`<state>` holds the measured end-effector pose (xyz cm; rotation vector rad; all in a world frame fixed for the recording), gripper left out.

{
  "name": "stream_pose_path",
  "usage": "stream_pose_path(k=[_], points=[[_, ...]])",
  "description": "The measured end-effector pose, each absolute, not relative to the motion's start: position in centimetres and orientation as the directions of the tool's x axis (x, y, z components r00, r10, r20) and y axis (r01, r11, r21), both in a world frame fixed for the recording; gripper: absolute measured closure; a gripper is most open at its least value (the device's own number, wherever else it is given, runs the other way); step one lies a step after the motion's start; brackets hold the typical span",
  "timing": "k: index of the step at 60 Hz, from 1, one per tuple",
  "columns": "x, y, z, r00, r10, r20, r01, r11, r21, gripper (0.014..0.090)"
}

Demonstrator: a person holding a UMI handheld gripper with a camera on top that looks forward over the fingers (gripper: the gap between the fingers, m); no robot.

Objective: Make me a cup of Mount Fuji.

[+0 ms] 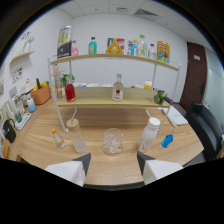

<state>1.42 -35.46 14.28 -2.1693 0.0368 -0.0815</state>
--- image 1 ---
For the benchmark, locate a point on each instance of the small clear blue-cap bottle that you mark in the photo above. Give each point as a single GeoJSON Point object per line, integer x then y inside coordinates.
{"type": "Point", "coordinates": [152, 52]}

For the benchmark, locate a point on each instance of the brown door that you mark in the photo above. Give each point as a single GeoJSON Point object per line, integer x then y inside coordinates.
{"type": "Point", "coordinates": [195, 76]}

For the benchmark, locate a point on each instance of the red wall poster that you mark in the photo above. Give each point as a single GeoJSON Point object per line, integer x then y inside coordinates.
{"type": "Point", "coordinates": [122, 42]}

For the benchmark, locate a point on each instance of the clear jar with wooden lid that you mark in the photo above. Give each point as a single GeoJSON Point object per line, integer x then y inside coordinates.
{"type": "Point", "coordinates": [77, 138]}

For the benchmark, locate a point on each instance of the orange pot with utensils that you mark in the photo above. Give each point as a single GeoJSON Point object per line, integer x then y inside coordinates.
{"type": "Point", "coordinates": [41, 95]}

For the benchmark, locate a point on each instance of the clear bottle with green cap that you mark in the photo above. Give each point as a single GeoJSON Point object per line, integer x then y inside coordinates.
{"type": "Point", "coordinates": [142, 48]}

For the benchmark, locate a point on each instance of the black bag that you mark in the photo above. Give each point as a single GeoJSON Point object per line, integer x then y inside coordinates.
{"type": "Point", "coordinates": [9, 131]}

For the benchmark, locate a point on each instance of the two-tier wooden shelf rack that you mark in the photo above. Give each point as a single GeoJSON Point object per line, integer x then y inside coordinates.
{"type": "Point", "coordinates": [110, 58]}

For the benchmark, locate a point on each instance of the pink liquid bottle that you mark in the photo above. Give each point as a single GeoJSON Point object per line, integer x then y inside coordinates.
{"type": "Point", "coordinates": [74, 50]}

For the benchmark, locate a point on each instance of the red liquid bottle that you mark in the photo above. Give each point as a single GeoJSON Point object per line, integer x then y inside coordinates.
{"type": "Point", "coordinates": [70, 93]}

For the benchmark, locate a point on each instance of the square ceiling diffuser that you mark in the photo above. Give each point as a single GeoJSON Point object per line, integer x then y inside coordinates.
{"type": "Point", "coordinates": [122, 9]}

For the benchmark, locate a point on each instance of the white tray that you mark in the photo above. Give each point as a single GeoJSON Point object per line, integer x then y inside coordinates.
{"type": "Point", "coordinates": [23, 121]}

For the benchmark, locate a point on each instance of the clear bottle with red label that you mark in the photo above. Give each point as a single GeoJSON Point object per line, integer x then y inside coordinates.
{"type": "Point", "coordinates": [117, 91]}

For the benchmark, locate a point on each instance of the green potted plant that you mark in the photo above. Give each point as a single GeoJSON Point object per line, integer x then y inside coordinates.
{"type": "Point", "coordinates": [66, 80]}

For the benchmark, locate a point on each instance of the teal liquid bottle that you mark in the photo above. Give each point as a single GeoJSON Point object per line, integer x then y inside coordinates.
{"type": "Point", "coordinates": [92, 47]}

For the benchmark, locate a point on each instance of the wooden wall shelf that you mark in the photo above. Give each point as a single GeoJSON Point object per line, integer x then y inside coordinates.
{"type": "Point", "coordinates": [22, 56]}

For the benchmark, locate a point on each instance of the small orange-cap clear bottle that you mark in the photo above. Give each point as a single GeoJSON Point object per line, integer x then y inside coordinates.
{"type": "Point", "coordinates": [59, 140]}

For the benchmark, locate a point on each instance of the clear glass with ice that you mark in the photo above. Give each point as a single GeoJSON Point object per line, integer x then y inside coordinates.
{"type": "Point", "coordinates": [112, 143]}

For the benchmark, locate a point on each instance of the ceiling air vent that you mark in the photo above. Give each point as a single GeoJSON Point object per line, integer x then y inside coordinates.
{"type": "Point", "coordinates": [146, 12]}

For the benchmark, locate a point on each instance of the tall white milk bottle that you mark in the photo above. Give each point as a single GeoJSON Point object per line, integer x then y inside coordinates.
{"type": "Point", "coordinates": [148, 136]}

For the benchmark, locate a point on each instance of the black chair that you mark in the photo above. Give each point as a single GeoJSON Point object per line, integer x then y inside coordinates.
{"type": "Point", "coordinates": [206, 128]}

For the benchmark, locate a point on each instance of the glass of green limes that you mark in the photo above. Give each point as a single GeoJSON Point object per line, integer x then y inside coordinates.
{"type": "Point", "coordinates": [159, 97]}

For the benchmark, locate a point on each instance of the white ornament on wall shelf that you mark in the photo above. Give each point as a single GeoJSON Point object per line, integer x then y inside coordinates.
{"type": "Point", "coordinates": [28, 41]}

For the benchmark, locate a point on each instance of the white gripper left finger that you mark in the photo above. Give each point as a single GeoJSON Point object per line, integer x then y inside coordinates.
{"type": "Point", "coordinates": [66, 170]}

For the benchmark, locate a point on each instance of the amber syrup bottle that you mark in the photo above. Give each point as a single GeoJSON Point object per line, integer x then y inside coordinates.
{"type": "Point", "coordinates": [114, 48]}

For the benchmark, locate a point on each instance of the white box appliance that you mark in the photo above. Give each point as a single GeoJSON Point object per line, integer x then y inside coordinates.
{"type": "Point", "coordinates": [26, 89]}

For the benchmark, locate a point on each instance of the yellow cartoon drink can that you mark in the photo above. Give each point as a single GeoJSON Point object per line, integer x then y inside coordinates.
{"type": "Point", "coordinates": [163, 52]}

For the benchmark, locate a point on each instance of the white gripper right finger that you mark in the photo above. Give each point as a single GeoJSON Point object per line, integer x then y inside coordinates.
{"type": "Point", "coordinates": [161, 170]}

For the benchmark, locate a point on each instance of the white notebook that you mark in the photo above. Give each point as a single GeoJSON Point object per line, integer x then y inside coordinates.
{"type": "Point", "coordinates": [175, 116]}

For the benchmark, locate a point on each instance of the small pale blue bottle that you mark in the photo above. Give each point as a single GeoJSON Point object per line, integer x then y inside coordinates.
{"type": "Point", "coordinates": [31, 106]}

